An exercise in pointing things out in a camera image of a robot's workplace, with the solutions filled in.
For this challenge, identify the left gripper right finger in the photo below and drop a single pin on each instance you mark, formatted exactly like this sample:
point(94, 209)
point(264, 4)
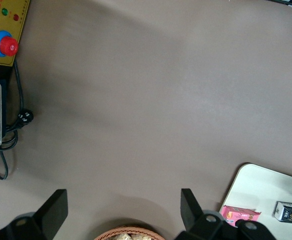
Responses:
point(193, 215)

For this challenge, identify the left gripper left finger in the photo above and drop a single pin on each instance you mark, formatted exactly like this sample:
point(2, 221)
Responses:
point(53, 212)

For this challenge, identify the beige plastic serving tray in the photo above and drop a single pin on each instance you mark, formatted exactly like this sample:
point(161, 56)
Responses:
point(266, 185)

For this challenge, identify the pink snack packet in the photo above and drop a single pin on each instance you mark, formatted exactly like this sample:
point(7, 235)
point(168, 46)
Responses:
point(236, 213)

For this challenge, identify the clear wrapped cracker packet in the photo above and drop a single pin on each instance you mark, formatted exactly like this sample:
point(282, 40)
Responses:
point(119, 237)
point(140, 237)

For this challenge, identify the round brown wicker basket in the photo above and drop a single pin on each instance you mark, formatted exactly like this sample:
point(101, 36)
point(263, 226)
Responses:
point(125, 229)

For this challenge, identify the small black drink carton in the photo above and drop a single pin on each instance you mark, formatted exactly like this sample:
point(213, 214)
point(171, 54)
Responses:
point(289, 212)

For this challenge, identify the yellow emergency stop control box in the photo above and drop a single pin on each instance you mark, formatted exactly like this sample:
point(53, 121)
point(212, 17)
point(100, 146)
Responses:
point(8, 25)

